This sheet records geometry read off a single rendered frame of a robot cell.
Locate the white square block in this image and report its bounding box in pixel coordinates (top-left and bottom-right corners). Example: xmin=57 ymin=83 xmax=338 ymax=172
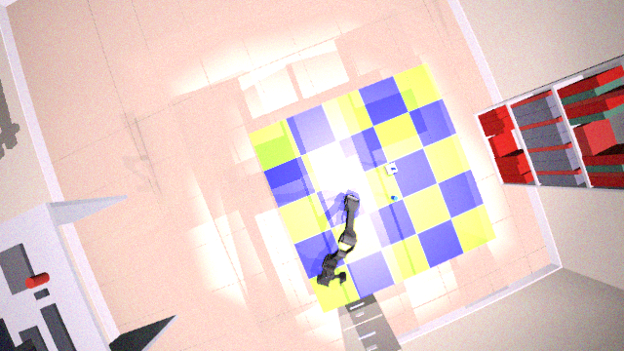
xmin=383 ymin=163 xmax=398 ymax=175

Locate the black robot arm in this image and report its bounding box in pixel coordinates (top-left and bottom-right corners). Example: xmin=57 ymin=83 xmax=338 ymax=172
xmin=320 ymin=193 xmax=360 ymax=285

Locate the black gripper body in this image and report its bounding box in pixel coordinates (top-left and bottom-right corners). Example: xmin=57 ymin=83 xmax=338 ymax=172
xmin=317 ymin=271 xmax=346 ymax=285

